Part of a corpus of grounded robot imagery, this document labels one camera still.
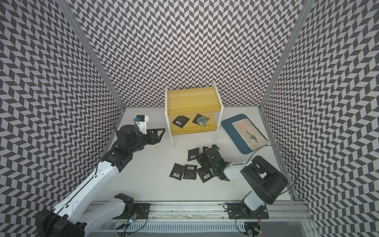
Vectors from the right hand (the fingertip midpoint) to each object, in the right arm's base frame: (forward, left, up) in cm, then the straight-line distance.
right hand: (194, 158), depth 88 cm
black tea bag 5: (+8, -7, -1) cm, 10 cm away
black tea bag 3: (-9, -6, -2) cm, 11 cm away
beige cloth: (+27, -39, -3) cm, 48 cm away
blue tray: (+27, -24, -2) cm, 36 cm away
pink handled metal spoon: (+16, -40, -2) cm, 43 cm away
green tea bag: (+19, -4, +13) cm, 24 cm away
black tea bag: (-6, +10, -3) cm, 12 cm away
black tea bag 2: (-7, +2, -3) cm, 8 cm away
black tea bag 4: (+4, +1, 0) cm, 4 cm away
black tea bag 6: (+19, +8, +13) cm, 24 cm away
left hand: (+5, +16, +22) cm, 28 cm away
